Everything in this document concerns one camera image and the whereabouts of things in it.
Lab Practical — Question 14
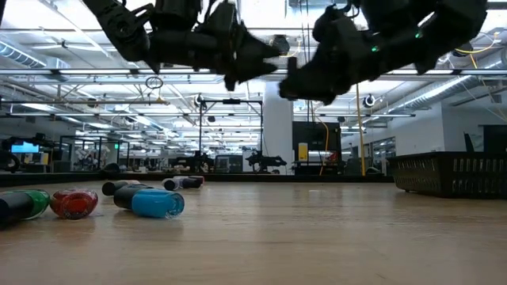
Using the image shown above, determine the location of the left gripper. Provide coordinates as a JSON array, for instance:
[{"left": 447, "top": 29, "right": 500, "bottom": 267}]
[{"left": 197, "top": 2, "right": 280, "bottom": 91}]

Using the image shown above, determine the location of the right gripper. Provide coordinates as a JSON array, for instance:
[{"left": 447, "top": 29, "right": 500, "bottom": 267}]
[{"left": 279, "top": 6, "right": 381, "bottom": 106}]

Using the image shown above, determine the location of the coral pink nail polish bottle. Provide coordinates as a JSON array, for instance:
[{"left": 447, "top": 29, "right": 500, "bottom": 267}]
[{"left": 178, "top": 175, "right": 205, "bottom": 190}]

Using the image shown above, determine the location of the blue nail polish bottle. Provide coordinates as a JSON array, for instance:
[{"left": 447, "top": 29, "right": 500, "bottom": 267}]
[{"left": 113, "top": 184, "right": 185, "bottom": 219}]

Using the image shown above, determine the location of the black slotted plastic basket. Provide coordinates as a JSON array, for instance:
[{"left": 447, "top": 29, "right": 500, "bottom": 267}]
[{"left": 387, "top": 151, "right": 507, "bottom": 200}]

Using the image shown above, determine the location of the red nail polish bottle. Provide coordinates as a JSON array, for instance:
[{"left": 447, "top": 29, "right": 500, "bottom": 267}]
[{"left": 49, "top": 188, "right": 99, "bottom": 221}]

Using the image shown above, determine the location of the green nail polish bottle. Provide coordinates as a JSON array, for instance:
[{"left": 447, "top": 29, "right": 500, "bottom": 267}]
[{"left": 0, "top": 188, "right": 51, "bottom": 229}]

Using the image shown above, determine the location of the white square column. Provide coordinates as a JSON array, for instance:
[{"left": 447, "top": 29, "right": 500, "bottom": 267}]
[{"left": 262, "top": 82, "right": 295, "bottom": 176}]

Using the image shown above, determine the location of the black cabinet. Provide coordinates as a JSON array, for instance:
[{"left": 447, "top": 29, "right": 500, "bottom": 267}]
[{"left": 292, "top": 121, "right": 342, "bottom": 176}]

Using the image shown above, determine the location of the long overhead light bar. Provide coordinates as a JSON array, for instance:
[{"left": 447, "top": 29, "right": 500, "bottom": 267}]
[{"left": 0, "top": 67, "right": 507, "bottom": 83}]

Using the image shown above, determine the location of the grey horizontal pipe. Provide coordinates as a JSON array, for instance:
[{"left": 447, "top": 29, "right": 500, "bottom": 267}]
[{"left": 0, "top": 98, "right": 171, "bottom": 106}]

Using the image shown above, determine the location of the black monitor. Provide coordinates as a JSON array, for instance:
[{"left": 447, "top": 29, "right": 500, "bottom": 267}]
[{"left": 482, "top": 124, "right": 507, "bottom": 154}]

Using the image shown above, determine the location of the blue lit monitor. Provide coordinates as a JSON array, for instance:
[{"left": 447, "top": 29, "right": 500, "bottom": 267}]
[{"left": 10, "top": 141, "right": 41, "bottom": 155}]

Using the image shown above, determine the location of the black stand frame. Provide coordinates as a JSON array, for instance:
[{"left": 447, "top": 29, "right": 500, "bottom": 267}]
[{"left": 197, "top": 98, "right": 265, "bottom": 172}]

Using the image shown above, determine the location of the curved yellow cable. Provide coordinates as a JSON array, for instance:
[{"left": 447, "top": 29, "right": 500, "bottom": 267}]
[{"left": 318, "top": 120, "right": 330, "bottom": 177}]

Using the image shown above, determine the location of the black aluminium table frame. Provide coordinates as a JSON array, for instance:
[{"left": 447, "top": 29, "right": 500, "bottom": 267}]
[{"left": 0, "top": 172, "right": 395, "bottom": 188}]

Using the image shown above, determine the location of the silver ventilation duct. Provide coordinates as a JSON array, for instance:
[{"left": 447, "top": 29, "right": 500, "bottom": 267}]
[
  {"left": 0, "top": 40, "right": 71, "bottom": 82},
  {"left": 390, "top": 74, "right": 507, "bottom": 114}
]

